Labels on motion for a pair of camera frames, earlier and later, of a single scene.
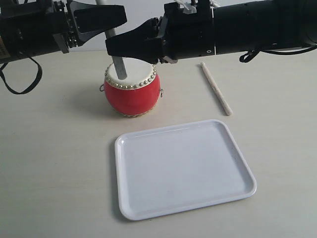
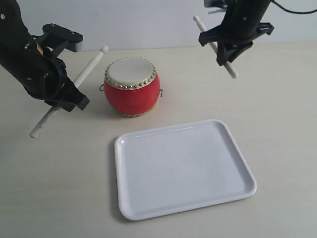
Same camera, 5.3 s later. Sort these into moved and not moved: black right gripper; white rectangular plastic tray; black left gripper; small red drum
Moved: black left gripper; black right gripper
Not moved: white rectangular plastic tray; small red drum
